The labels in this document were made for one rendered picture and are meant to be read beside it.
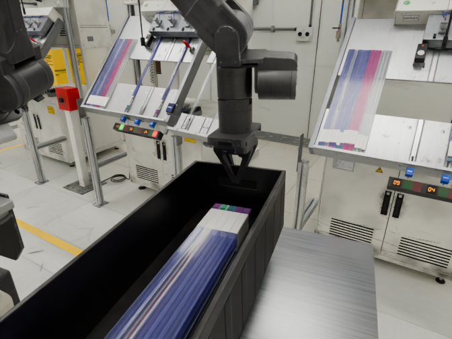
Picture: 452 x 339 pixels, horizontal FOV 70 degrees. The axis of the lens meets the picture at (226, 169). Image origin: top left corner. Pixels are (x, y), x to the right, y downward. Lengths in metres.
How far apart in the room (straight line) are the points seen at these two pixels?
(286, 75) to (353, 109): 0.98
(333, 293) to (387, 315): 1.18
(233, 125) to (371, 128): 0.96
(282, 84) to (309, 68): 2.89
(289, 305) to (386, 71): 1.22
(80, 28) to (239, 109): 2.75
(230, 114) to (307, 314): 0.32
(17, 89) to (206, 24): 0.36
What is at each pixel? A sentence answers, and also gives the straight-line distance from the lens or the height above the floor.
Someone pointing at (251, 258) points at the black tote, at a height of 0.92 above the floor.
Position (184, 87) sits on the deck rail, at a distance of 1.82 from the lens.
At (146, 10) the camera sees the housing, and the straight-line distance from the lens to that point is 2.28.
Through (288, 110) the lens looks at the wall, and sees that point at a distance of 3.52.
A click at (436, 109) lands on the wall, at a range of 3.30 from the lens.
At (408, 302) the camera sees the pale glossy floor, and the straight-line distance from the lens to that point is 1.84.
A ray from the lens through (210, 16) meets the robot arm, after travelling 0.49.
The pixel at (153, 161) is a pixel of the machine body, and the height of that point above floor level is 0.29.
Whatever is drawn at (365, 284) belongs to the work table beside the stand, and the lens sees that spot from 0.60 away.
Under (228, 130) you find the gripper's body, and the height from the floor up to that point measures 1.02.
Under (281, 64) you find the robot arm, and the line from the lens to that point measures 0.50.
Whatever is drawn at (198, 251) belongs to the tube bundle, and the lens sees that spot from 0.48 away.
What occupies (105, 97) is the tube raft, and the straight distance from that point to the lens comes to 2.13.
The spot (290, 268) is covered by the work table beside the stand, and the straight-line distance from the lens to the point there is 0.59.
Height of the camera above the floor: 1.18
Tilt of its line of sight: 24 degrees down
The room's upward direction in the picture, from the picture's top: straight up
